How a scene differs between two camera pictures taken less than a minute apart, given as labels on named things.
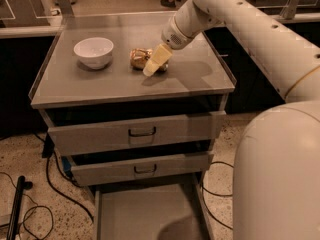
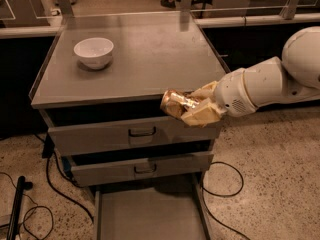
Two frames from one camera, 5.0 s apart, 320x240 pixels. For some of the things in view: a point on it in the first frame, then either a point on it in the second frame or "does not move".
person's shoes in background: (167, 2) does not move
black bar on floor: (14, 225) does not move
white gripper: (171, 34) to (230, 93)
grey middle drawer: (118, 166) does not move
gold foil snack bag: (138, 57) to (177, 103)
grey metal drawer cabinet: (133, 119) does not move
